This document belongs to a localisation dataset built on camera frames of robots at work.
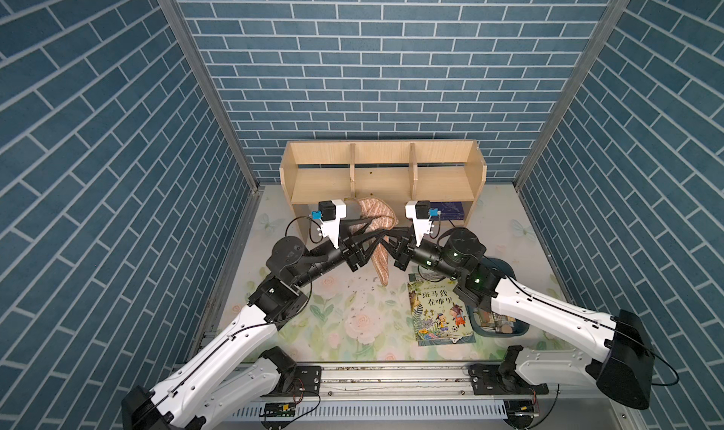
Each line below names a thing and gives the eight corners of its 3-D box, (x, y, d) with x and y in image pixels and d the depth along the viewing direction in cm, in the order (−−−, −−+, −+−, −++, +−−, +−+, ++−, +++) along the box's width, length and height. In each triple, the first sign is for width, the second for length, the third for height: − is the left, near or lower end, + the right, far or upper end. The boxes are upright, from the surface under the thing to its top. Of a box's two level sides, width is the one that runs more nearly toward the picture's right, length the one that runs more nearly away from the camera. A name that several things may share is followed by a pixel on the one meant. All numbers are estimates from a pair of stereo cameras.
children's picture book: (412, 344, 82) (413, 342, 80) (407, 277, 96) (407, 274, 94) (473, 344, 82) (475, 342, 80) (459, 277, 96) (461, 275, 94)
